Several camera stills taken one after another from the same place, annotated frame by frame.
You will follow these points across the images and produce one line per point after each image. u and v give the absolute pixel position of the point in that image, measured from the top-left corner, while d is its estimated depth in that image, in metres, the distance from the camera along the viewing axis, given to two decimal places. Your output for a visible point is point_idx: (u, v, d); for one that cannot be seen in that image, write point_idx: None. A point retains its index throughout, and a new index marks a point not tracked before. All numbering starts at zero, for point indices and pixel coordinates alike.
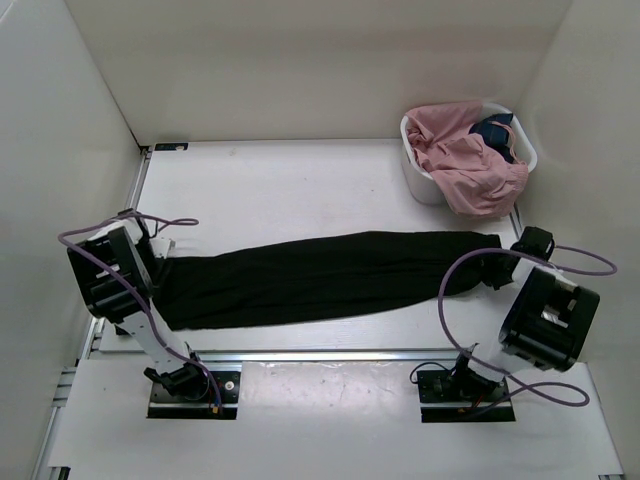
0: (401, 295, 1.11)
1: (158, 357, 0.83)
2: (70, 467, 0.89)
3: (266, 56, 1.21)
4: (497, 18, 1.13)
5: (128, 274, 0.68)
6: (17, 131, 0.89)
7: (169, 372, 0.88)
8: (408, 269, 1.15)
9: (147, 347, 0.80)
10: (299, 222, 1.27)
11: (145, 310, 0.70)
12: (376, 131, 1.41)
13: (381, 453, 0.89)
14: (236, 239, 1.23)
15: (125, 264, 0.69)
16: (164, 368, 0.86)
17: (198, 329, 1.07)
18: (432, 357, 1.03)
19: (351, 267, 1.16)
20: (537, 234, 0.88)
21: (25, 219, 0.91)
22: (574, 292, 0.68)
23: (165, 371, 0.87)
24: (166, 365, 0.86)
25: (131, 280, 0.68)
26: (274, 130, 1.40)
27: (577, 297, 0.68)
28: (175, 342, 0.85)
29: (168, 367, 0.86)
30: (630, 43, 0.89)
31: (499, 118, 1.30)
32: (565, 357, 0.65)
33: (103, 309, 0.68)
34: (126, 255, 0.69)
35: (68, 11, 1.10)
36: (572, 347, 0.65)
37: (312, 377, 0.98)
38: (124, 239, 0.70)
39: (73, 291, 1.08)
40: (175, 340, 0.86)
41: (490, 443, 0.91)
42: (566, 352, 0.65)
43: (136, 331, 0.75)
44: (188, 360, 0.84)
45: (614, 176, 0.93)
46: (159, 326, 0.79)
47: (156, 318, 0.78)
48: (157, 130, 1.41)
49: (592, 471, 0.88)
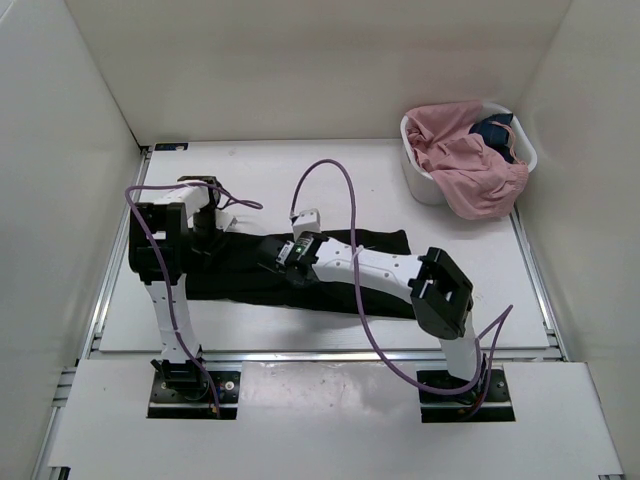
0: (382, 303, 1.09)
1: (167, 341, 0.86)
2: (70, 467, 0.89)
3: (265, 56, 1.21)
4: (497, 17, 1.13)
5: (168, 248, 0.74)
6: (17, 129, 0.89)
7: (171, 362, 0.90)
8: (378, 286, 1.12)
9: (161, 323, 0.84)
10: None
11: (168, 283, 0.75)
12: (376, 131, 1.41)
13: (380, 453, 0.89)
14: (271, 222, 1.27)
15: (170, 238, 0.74)
16: (167, 356, 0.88)
17: (236, 300, 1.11)
18: (432, 357, 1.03)
19: None
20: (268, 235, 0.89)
21: (25, 219, 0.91)
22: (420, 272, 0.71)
23: (167, 359, 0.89)
24: (172, 354, 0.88)
25: (167, 253, 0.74)
26: (273, 131, 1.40)
27: (437, 264, 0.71)
28: (188, 334, 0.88)
29: (172, 357, 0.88)
30: (629, 42, 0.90)
31: (499, 118, 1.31)
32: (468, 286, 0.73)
33: (139, 266, 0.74)
34: (174, 231, 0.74)
35: (68, 10, 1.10)
36: (467, 281, 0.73)
37: (312, 377, 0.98)
38: (177, 214, 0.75)
39: (72, 291, 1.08)
40: (189, 332, 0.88)
41: (489, 443, 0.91)
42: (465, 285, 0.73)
43: (159, 299, 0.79)
44: (191, 357, 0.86)
45: (614, 175, 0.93)
46: (180, 306, 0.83)
47: (180, 299, 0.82)
48: (157, 130, 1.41)
49: (592, 471, 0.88)
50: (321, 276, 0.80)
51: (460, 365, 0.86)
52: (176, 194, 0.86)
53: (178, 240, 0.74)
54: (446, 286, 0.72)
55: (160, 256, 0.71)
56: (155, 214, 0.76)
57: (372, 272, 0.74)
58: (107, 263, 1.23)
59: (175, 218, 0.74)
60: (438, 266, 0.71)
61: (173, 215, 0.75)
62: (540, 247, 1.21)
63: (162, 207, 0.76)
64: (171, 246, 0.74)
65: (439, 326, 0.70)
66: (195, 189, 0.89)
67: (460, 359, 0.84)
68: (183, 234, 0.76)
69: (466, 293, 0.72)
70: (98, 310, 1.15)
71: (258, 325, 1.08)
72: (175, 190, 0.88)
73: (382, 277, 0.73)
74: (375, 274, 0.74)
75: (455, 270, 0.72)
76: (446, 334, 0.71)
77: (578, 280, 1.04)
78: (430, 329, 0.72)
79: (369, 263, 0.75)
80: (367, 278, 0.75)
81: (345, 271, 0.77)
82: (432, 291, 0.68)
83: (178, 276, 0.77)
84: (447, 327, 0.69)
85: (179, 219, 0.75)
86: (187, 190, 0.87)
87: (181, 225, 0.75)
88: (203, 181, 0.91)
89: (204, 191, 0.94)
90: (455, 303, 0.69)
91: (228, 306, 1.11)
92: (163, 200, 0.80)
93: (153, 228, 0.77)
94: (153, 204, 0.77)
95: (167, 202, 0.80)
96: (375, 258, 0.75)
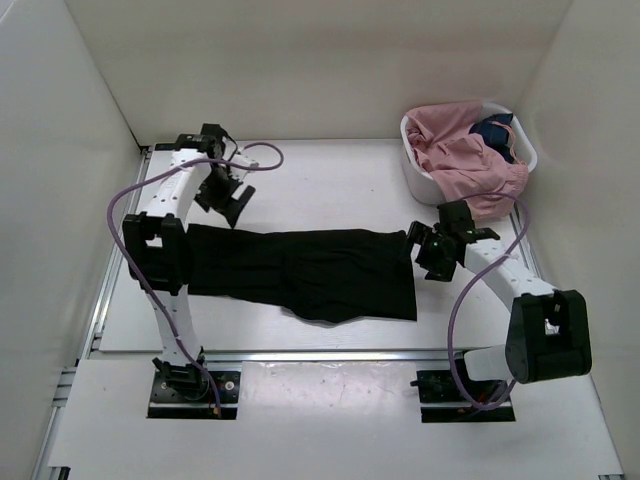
0: (379, 304, 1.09)
1: (167, 345, 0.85)
2: (70, 467, 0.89)
3: (265, 56, 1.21)
4: (497, 18, 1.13)
5: (166, 268, 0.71)
6: (16, 130, 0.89)
7: (172, 364, 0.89)
8: (377, 285, 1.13)
9: (162, 328, 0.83)
10: (299, 220, 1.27)
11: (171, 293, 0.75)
12: (377, 130, 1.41)
13: (381, 453, 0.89)
14: (271, 222, 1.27)
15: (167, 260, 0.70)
16: (167, 357, 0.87)
17: (235, 299, 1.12)
18: (430, 356, 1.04)
19: (312, 276, 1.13)
20: (456, 208, 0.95)
21: (25, 219, 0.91)
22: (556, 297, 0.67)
23: (167, 361, 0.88)
24: (171, 357, 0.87)
25: (165, 272, 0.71)
26: (274, 130, 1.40)
27: (563, 304, 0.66)
28: (189, 338, 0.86)
29: (172, 360, 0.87)
30: (628, 42, 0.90)
31: (499, 118, 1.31)
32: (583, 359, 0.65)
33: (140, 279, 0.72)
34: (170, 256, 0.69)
35: (68, 11, 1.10)
36: (584, 349, 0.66)
37: (312, 377, 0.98)
38: (172, 242, 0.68)
39: (72, 291, 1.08)
40: (190, 335, 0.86)
41: (489, 443, 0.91)
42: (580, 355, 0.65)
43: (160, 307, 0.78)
44: (191, 361, 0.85)
45: (614, 174, 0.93)
46: (181, 315, 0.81)
47: (181, 309, 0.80)
48: (157, 130, 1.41)
49: (592, 471, 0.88)
50: (468, 260, 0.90)
51: (483, 371, 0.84)
52: (170, 194, 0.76)
53: (175, 263, 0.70)
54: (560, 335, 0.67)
55: (141, 276, 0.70)
56: (149, 224, 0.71)
57: (504, 276, 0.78)
58: (107, 263, 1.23)
59: (171, 246, 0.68)
60: (564, 308, 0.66)
61: (165, 240, 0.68)
62: (540, 247, 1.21)
63: (156, 219, 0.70)
64: (165, 261, 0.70)
65: (519, 359, 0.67)
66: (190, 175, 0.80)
67: (483, 366, 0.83)
68: (182, 252, 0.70)
69: (572, 357, 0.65)
70: (98, 310, 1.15)
71: (259, 325, 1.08)
72: (165, 185, 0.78)
73: (508, 280, 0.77)
74: (503, 275, 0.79)
75: (581, 328, 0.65)
76: (519, 372, 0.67)
77: (578, 280, 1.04)
78: (512, 356, 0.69)
79: (508, 268, 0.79)
80: (496, 276, 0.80)
81: (485, 262, 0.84)
82: (535, 319, 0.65)
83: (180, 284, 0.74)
84: (524, 361, 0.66)
85: (175, 246, 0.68)
86: (183, 182, 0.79)
87: (178, 247, 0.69)
88: (200, 160, 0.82)
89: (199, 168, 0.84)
90: (550, 349, 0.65)
91: (227, 305, 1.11)
92: (155, 213, 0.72)
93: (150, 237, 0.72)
94: (145, 219, 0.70)
95: (163, 212, 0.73)
96: (516, 267, 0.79)
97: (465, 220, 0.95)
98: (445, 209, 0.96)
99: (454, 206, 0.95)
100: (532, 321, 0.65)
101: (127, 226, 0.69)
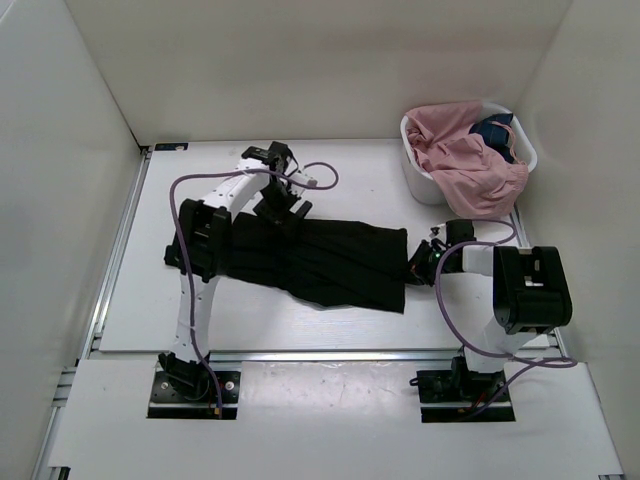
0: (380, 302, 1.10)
1: (180, 335, 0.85)
2: (70, 467, 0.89)
3: (267, 55, 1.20)
4: (496, 18, 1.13)
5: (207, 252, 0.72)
6: (17, 129, 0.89)
7: (176, 358, 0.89)
8: (378, 280, 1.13)
9: (181, 315, 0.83)
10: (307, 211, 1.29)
11: (204, 278, 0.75)
12: (376, 130, 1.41)
13: (381, 453, 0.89)
14: None
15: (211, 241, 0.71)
16: (177, 349, 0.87)
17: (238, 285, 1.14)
18: (430, 357, 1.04)
19: (318, 269, 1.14)
20: (460, 225, 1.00)
21: (26, 217, 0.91)
22: (535, 253, 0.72)
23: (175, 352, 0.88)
24: (180, 350, 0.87)
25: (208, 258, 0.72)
26: (274, 131, 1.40)
27: (539, 256, 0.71)
28: (202, 335, 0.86)
29: (180, 352, 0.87)
30: (629, 43, 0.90)
31: (499, 118, 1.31)
32: (563, 305, 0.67)
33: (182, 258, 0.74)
34: (214, 235, 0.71)
35: (68, 11, 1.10)
36: (563, 293, 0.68)
37: (312, 377, 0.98)
38: (222, 224, 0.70)
39: (73, 291, 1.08)
40: (204, 332, 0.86)
41: (490, 443, 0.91)
42: (561, 301, 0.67)
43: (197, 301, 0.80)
44: (200, 357, 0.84)
45: (614, 175, 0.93)
46: (203, 307, 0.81)
47: (205, 300, 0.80)
48: (157, 130, 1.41)
49: (592, 471, 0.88)
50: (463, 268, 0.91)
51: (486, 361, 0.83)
52: (230, 188, 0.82)
53: (215, 246, 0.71)
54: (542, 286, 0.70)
55: (185, 257, 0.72)
56: (203, 212, 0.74)
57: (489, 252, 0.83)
58: (107, 262, 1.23)
59: (219, 227, 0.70)
60: (540, 258, 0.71)
61: (215, 222, 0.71)
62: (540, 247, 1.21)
63: (210, 209, 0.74)
64: (206, 248, 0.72)
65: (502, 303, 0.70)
66: (252, 179, 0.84)
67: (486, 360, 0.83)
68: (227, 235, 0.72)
69: (554, 299, 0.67)
70: (98, 309, 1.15)
71: (259, 326, 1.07)
72: (231, 181, 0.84)
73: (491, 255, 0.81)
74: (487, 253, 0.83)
75: (558, 274, 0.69)
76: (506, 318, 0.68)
77: (578, 280, 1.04)
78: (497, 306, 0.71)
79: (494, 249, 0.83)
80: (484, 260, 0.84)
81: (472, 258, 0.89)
82: (515, 265, 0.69)
83: (214, 274, 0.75)
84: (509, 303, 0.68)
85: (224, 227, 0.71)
86: (243, 185, 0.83)
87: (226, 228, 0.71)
88: (263, 169, 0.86)
89: (262, 178, 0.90)
90: (533, 291, 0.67)
91: (233, 300, 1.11)
92: (212, 203, 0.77)
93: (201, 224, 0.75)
94: (201, 203, 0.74)
95: (217, 205, 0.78)
96: None
97: (468, 236, 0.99)
98: (451, 224, 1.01)
99: (461, 224, 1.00)
100: (509, 263, 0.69)
101: (184, 209, 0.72)
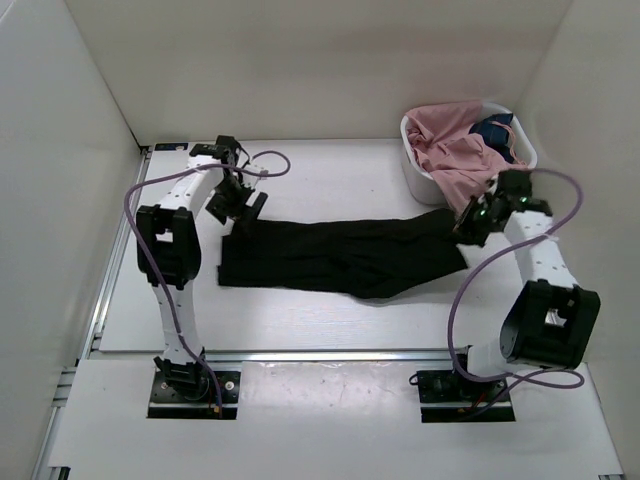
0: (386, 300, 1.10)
1: (170, 342, 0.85)
2: (70, 467, 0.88)
3: (267, 55, 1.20)
4: (497, 18, 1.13)
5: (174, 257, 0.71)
6: (17, 129, 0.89)
7: (172, 363, 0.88)
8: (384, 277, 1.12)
9: (165, 324, 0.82)
10: (306, 211, 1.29)
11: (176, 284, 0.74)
12: (376, 130, 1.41)
13: (381, 453, 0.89)
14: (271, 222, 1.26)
15: (177, 245, 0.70)
16: (168, 355, 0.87)
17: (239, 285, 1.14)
18: (429, 357, 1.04)
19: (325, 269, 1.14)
20: (513, 176, 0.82)
21: (25, 217, 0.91)
22: (572, 295, 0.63)
23: (168, 358, 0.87)
24: (172, 355, 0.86)
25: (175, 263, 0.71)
26: (274, 131, 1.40)
27: (576, 300, 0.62)
28: (192, 336, 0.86)
29: (173, 357, 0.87)
30: (629, 43, 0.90)
31: (499, 118, 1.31)
32: (571, 360, 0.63)
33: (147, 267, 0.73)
34: (180, 239, 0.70)
35: (68, 11, 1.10)
36: (578, 349, 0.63)
37: (312, 378, 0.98)
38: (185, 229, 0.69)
39: (73, 291, 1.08)
40: (193, 334, 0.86)
41: (490, 443, 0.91)
42: (571, 355, 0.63)
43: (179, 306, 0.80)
44: (196, 357, 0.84)
45: (614, 175, 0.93)
46: (185, 311, 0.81)
47: (185, 303, 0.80)
48: (157, 130, 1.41)
49: (593, 471, 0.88)
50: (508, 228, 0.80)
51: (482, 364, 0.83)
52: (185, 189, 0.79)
53: (180, 249, 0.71)
54: (561, 328, 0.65)
55: (155, 268, 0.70)
56: (162, 216, 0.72)
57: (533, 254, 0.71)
58: (107, 262, 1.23)
59: (183, 231, 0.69)
60: (576, 305, 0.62)
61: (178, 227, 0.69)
62: None
63: (169, 212, 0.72)
64: (173, 252, 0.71)
65: (514, 329, 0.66)
66: (205, 176, 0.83)
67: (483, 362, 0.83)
68: (192, 236, 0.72)
69: (563, 352, 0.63)
70: (98, 309, 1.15)
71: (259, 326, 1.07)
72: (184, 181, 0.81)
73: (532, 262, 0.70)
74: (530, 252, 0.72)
75: (584, 330, 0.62)
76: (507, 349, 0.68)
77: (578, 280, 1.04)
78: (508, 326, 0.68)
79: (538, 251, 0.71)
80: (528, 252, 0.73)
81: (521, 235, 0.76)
82: (540, 313, 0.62)
83: (188, 277, 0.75)
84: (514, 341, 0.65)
85: (187, 229, 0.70)
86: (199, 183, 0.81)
87: (189, 231, 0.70)
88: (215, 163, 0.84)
89: (216, 174, 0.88)
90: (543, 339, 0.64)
91: (234, 301, 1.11)
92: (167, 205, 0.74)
93: (161, 229, 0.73)
94: (158, 207, 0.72)
95: (176, 206, 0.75)
96: (549, 250, 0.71)
97: (522, 189, 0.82)
98: (502, 174, 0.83)
99: (514, 174, 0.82)
100: (534, 311, 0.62)
101: (141, 217, 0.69)
